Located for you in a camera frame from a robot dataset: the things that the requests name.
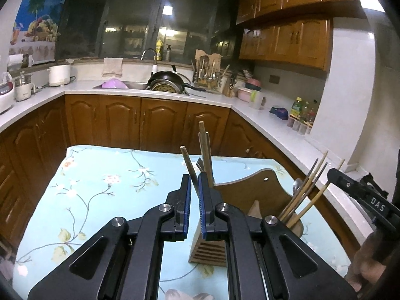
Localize green yellow drink bottle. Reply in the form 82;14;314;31
290;96;304;118

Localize bundle of chopsticks and spoon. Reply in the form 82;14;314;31
279;150;329;221

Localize wooden upper cabinets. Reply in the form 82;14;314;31
236;0;367;71

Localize pink plastic basin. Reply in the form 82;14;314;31
101;79;130;90

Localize chrome faucet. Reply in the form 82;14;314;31
140;49;159;76

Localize stack of coloured bowls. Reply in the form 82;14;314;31
244;70;263;90

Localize wooden knife block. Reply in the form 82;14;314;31
222;71;239;98

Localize kitchen utensil drying rack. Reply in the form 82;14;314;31
191;49;231;90

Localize cluster of sauce bottles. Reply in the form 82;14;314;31
301;99;320;126

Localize wooden cabinets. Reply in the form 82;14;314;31
0;95;360;257
236;0;367;71

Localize floral light blue tablecloth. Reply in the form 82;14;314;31
14;144;353;300

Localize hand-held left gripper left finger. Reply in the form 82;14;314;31
28;174;192;300

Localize black wok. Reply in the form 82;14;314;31
146;64;207;95

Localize white plastic container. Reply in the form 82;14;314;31
249;89;266;110

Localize fruit wall poster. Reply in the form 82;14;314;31
9;0;71;65

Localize person's right hand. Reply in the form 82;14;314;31
344;230;392;295

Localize white rice cooker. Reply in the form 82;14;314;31
0;72;16;115

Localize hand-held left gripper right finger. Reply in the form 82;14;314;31
197;172;358;300

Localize beige dish towel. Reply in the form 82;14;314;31
101;57;124;78

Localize wooden lower cabinets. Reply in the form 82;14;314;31
0;95;360;257

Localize dark kitchen window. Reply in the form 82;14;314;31
54;0;241;61

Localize white electric pot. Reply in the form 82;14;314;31
47;64;72;87

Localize row of spice jars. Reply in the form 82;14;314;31
287;115;313;136

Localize pink plastic container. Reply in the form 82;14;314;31
237;87;253;102

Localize steel sink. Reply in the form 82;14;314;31
92;80;190;96

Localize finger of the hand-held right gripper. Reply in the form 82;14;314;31
327;168;361;195

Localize wooden utensil holder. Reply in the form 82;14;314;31
187;167;306;268

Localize small white blender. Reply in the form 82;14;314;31
14;71;37;102

